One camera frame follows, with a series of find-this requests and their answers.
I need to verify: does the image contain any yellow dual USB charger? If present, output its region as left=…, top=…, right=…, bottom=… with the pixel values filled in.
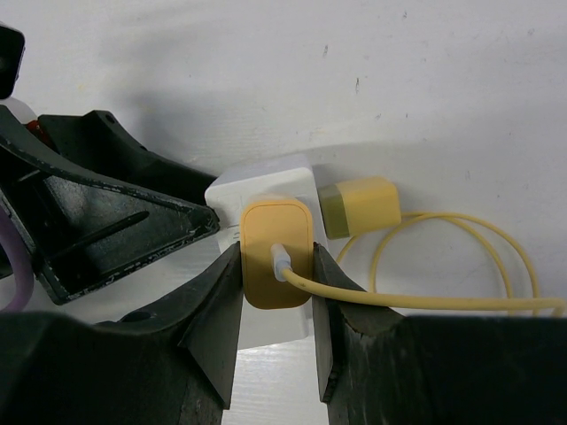
left=318, top=176, right=401, bottom=240

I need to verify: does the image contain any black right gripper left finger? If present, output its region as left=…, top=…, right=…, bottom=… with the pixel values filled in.
left=1, top=244, right=243, bottom=424

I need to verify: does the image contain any small yellow charger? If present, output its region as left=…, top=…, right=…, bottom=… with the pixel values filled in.
left=239, top=197, right=314, bottom=310

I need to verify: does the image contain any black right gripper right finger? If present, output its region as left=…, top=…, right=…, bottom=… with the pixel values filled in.
left=311, top=241, right=567, bottom=425

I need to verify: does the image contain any white cube socket adapter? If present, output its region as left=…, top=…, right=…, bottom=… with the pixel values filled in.
left=205, top=154, right=328, bottom=350

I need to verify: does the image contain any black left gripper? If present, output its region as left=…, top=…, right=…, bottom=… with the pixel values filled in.
left=0, top=23, right=26, bottom=100

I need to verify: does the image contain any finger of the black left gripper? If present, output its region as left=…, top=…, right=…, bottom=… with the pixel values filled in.
left=39, top=111, right=215, bottom=205
left=1, top=108, right=220, bottom=305

